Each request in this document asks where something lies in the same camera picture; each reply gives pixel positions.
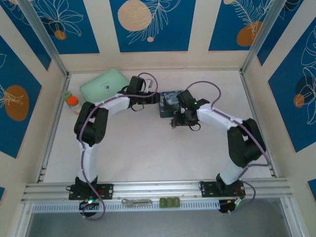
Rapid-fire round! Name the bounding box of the starry night print tin box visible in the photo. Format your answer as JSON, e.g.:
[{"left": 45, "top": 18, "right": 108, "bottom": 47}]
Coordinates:
[{"left": 158, "top": 90, "right": 186, "bottom": 119}]

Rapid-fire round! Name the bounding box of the mint green zipper pouch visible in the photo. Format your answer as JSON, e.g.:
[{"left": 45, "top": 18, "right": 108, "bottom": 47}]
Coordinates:
[{"left": 79, "top": 68, "right": 131, "bottom": 103}]

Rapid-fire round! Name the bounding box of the orange cap bottle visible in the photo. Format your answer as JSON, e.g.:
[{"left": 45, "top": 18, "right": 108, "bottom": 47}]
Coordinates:
[{"left": 67, "top": 95, "right": 83, "bottom": 115}]

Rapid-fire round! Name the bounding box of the green cap bottle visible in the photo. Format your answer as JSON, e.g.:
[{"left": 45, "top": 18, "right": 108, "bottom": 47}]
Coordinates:
[{"left": 61, "top": 90, "right": 73, "bottom": 106}]

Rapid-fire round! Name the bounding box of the flat metal tool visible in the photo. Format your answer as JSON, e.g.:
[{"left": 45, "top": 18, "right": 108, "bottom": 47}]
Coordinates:
[{"left": 121, "top": 198, "right": 153, "bottom": 207}]

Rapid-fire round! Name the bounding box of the aluminium side rail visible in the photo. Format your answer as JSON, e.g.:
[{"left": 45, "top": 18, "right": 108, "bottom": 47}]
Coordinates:
[
  {"left": 36, "top": 73, "right": 72, "bottom": 184},
  {"left": 239, "top": 71, "right": 278, "bottom": 178}
]

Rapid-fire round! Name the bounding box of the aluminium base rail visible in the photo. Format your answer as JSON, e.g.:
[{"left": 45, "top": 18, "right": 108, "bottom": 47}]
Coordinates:
[{"left": 21, "top": 177, "right": 294, "bottom": 203}]

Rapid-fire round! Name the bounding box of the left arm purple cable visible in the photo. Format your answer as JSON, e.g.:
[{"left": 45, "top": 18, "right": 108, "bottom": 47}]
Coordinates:
[{"left": 79, "top": 72, "right": 159, "bottom": 222}]

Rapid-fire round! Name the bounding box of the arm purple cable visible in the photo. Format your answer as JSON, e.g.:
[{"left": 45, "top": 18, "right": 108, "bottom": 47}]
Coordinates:
[
  {"left": 184, "top": 81, "right": 272, "bottom": 215},
  {"left": 79, "top": 72, "right": 159, "bottom": 222}
]

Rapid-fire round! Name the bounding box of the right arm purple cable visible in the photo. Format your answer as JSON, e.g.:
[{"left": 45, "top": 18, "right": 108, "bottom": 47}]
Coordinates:
[{"left": 184, "top": 81, "right": 272, "bottom": 215}]

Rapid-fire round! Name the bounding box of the white slotted cable duct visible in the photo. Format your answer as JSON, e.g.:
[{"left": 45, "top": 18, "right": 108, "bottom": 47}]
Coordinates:
[{"left": 32, "top": 199, "right": 220, "bottom": 213}]

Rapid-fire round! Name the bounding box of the aluminium frame post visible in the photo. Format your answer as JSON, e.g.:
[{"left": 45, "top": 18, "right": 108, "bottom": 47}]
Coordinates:
[
  {"left": 240, "top": 0, "right": 289, "bottom": 75},
  {"left": 18, "top": 0, "right": 70, "bottom": 77}
]

